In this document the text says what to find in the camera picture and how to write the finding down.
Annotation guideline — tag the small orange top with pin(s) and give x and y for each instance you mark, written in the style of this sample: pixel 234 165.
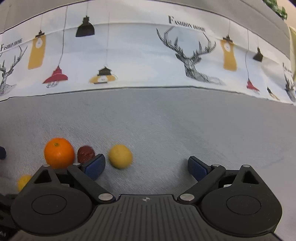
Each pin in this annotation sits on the small orange top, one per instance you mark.
pixel 59 153

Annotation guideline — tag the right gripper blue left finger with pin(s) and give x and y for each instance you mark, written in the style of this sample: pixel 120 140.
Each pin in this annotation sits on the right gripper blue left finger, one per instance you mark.
pixel 94 168

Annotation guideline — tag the grey printed sofa cover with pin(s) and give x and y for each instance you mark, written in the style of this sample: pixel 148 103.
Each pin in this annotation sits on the grey printed sofa cover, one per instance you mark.
pixel 163 127

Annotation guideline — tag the green-yellow small fruit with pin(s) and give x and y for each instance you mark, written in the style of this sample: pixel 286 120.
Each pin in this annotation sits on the green-yellow small fruit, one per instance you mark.
pixel 120 156
pixel 22 182

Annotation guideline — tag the dark red jujube right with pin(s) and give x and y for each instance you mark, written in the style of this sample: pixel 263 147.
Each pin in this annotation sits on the dark red jujube right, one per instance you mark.
pixel 85 154

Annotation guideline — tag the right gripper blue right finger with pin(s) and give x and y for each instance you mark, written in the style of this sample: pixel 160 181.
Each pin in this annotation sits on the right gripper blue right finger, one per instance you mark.
pixel 197 168

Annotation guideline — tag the green checkered blanket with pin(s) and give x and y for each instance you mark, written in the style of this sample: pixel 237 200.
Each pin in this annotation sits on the green checkered blanket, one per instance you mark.
pixel 280 11

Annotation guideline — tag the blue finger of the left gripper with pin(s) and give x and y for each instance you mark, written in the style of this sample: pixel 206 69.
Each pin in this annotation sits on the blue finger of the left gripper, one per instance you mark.
pixel 2 153

